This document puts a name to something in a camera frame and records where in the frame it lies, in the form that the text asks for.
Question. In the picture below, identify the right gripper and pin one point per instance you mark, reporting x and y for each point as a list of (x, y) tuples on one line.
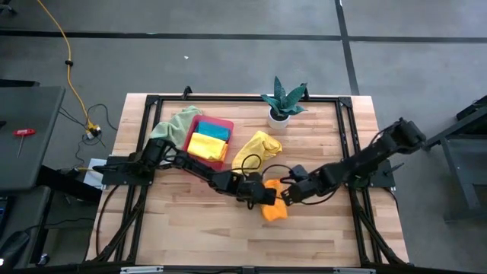
[(310, 184)]

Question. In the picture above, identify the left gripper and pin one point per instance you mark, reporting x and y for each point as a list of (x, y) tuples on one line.
[(253, 190)]

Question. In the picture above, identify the orange microfiber towel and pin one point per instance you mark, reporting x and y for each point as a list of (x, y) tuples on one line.
[(274, 211)]

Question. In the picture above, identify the yellow microfiber towel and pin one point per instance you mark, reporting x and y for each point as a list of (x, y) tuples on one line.
[(258, 146), (207, 146)]

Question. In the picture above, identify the pink plastic bin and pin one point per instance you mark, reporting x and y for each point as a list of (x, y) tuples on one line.
[(215, 165)]

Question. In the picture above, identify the teal microfiber towel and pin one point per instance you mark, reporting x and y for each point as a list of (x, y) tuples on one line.
[(213, 130)]

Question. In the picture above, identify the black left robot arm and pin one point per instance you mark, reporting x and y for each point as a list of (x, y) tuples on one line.
[(190, 167)]

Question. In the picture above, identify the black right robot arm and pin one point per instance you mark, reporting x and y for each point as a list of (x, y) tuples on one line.
[(373, 160)]

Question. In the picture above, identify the green microfiber towel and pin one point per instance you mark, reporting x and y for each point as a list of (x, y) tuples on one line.
[(171, 127)]

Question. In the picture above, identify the white plant pot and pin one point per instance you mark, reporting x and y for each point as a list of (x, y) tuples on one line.
[(274, 122)]

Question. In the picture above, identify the green snake plant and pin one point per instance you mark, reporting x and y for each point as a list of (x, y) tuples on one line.
[(283, 100)]

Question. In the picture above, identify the dark metal stand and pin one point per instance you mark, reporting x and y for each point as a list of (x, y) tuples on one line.
[(464, 152)]

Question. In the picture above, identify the white paper sheet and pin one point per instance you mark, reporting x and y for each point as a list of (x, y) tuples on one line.
[(89, 177)]

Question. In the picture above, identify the grey side table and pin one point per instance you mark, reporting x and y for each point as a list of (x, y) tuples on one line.
[(30, 133)]

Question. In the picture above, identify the black device with light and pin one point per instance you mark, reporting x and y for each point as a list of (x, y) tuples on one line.
[(13, 247)]

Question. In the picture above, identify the silver frame bracket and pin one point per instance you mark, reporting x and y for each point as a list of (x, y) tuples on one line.
[(354, 270), (141, 269)]

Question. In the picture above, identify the black aluminium table frame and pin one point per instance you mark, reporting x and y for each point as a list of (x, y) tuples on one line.
[(247, 98)]

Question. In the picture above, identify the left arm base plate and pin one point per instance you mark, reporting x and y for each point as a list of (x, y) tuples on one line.
[(114, 177)]

